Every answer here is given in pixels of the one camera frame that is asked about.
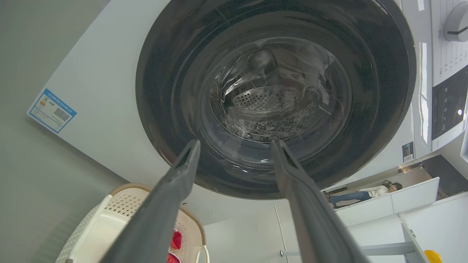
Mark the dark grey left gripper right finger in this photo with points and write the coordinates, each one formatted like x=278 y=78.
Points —
x=314 y=219

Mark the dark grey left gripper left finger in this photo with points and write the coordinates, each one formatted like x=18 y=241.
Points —
x=153 y=219

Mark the cream perforated laundry basket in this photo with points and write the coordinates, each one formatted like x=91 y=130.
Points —
x=109 y=226

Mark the red clothing item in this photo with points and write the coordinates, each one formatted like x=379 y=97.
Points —
x=176 y=241

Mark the person in white top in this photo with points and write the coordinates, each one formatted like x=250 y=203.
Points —
x=362 y=194

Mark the small black white sticker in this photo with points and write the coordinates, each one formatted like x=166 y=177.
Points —
x=408 y=152

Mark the white front-load washing machine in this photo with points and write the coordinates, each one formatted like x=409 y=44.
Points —
x=106 y=109

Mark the yellow round object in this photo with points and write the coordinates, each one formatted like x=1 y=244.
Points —
x=433 y=256

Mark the dark round washing machine door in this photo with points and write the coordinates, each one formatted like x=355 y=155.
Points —
x=278 y=95

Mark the blue white energy label sticker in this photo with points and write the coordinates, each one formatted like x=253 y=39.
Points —
x=52 y=110

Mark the black washing machine display panel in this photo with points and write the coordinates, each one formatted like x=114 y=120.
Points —
x=449 y=107

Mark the silver washing machine control dial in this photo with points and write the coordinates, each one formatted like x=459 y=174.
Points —
x=456 y=21

